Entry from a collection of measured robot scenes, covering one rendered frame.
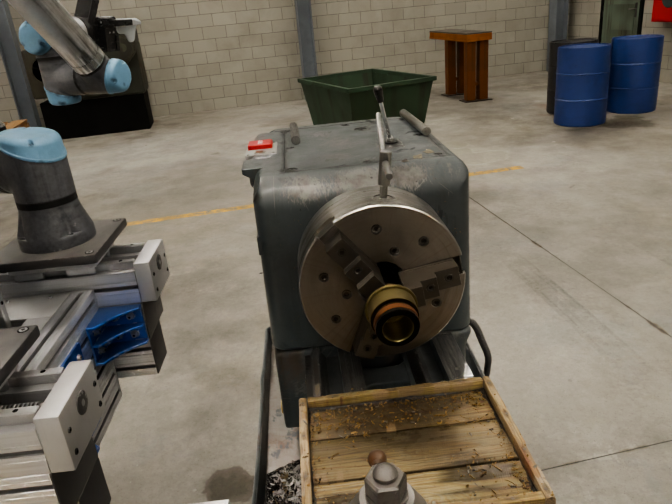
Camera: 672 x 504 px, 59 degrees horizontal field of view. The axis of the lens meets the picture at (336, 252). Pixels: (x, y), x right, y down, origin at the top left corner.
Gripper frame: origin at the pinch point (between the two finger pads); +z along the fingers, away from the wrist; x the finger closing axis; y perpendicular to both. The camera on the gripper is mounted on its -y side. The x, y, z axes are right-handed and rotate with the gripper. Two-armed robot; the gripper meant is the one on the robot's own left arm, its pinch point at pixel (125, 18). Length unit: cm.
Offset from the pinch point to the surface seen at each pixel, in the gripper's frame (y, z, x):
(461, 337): 60, -31, 103
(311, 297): 41, -57, 76
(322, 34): 86, 913, -253
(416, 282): 35, -56, 95
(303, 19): 61, 877, -276
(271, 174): 25, -39, 60
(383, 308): 36, -65, 91
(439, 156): 20, -25, 92
